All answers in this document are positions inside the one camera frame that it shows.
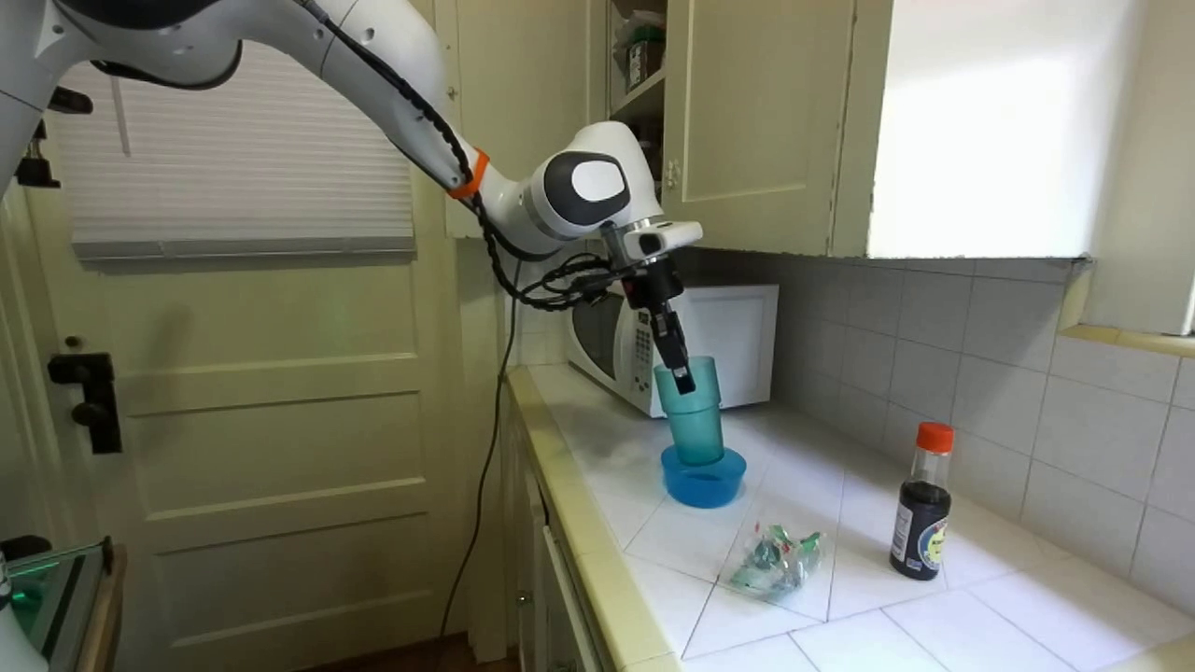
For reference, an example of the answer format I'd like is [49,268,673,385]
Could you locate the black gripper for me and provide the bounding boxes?
[617,260,700,395]

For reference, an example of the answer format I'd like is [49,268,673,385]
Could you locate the teal plastic cup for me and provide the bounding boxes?
[652,356,729,469]

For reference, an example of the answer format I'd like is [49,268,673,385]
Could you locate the blue plastic bowl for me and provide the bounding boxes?
[658,442,751,510]

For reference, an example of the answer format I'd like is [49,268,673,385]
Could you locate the white microwave oven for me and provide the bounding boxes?
[563,281,786,423]

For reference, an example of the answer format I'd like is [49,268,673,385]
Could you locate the crumpled clear plastic bag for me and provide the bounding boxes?
[726,519,831,606]

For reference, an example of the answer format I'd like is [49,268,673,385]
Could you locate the white base cabinet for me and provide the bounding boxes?
[503,402,617,672]

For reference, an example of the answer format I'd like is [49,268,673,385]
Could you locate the soy sauce bottle red cap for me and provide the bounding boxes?
[886,418,961,583]

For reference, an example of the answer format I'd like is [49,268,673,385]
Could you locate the cream panelled door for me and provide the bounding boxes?
[22,183,516,672]

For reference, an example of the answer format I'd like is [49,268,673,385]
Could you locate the white window blind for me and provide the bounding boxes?
[52,41,422,268]

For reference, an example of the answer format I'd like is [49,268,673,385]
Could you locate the glass topped side stand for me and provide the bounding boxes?
[0,534,130,672]

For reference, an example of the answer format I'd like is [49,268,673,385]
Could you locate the black coiled robot cable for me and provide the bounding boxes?
[472,202,630,319]

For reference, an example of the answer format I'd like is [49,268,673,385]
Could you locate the black hanging power cord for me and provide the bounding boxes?
[425,276,536,672]

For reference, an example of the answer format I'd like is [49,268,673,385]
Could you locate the cream wall cabinet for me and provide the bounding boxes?
[440,0,1143,260]

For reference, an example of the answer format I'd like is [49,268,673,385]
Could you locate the black door lock handle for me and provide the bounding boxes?
[44,350,126,458]

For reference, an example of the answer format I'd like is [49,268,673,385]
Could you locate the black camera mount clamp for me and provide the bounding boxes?
[13,86,99,193]

